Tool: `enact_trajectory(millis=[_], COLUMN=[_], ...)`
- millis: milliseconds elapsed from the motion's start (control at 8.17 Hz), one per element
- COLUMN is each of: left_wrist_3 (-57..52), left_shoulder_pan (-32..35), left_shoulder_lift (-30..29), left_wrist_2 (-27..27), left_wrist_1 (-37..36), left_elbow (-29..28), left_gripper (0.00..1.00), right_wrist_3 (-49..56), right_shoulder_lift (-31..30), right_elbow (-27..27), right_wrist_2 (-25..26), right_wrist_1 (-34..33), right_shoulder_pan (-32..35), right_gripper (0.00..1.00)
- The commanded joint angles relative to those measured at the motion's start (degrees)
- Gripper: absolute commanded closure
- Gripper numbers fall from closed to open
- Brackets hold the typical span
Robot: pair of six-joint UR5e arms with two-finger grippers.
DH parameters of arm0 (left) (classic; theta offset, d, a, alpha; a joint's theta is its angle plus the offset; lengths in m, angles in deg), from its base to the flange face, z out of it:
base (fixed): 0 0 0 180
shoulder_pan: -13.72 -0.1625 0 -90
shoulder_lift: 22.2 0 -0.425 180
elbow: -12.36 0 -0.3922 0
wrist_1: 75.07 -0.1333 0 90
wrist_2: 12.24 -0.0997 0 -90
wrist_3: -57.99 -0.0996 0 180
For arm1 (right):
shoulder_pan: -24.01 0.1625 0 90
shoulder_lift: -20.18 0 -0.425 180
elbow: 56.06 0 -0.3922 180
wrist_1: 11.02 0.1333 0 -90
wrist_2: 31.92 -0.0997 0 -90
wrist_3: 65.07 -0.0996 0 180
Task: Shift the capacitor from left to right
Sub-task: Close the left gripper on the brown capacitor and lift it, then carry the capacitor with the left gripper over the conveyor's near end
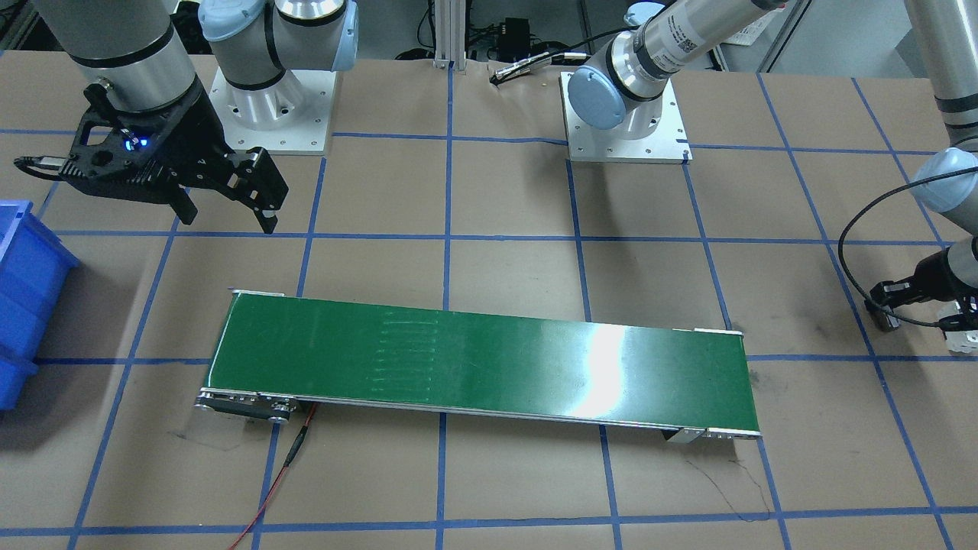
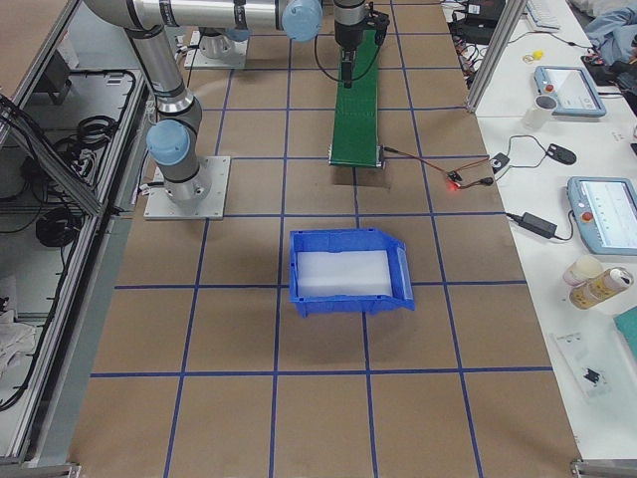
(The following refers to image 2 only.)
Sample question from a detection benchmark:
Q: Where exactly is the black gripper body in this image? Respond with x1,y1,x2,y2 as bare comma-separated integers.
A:
334,22,359,63

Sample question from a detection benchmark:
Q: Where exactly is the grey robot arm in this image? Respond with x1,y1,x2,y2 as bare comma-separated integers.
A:
282,1,379,89
87,1,235,204

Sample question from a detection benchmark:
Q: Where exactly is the green conveyor belt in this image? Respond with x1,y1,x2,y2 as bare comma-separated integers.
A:
328,30,383,168

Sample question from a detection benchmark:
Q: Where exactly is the small red led board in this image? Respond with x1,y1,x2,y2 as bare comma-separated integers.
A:
446,170,463,191

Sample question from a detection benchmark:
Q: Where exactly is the white mug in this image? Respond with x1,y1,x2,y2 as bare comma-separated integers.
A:
522,95,557,130

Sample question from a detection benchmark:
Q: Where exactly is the blue plastic bin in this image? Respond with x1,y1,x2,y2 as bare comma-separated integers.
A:
289,228,415,318

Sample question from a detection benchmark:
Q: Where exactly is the white foam bin liner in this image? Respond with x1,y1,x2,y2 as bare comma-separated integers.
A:
296,250,392,297

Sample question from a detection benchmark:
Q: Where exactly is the black computer mouse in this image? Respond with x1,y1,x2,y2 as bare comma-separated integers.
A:
546,143,577,165

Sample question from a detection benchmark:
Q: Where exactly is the blue teach pendant far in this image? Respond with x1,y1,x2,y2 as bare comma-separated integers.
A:
533,66,606,118

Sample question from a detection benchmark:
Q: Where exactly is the blue teach pendant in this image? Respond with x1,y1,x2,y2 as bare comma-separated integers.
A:
566,176,637,256
533,66,606,118

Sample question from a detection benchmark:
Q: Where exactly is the black power adapter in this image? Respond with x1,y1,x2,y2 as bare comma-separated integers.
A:
506,210,574,242

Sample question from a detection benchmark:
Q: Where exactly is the blue teach pendant near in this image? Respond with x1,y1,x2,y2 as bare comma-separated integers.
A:
566,176,637,256

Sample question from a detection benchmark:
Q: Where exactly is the drink can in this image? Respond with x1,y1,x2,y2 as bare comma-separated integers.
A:
569,267,634,310

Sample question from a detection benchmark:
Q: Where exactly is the black braided camera cable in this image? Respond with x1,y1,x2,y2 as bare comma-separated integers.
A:
312,37,347,84

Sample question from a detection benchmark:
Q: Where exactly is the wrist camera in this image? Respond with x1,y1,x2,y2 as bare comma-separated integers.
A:
365,9,390,47

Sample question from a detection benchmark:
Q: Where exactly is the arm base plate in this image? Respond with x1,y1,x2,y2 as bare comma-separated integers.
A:
184,28,251,70
143,156,231,220

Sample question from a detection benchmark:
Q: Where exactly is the aluminium frame post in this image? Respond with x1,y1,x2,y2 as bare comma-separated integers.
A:
466,0,527,113

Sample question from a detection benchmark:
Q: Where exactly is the red black power wire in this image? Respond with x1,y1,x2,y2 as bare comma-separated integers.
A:
382,145,495,193

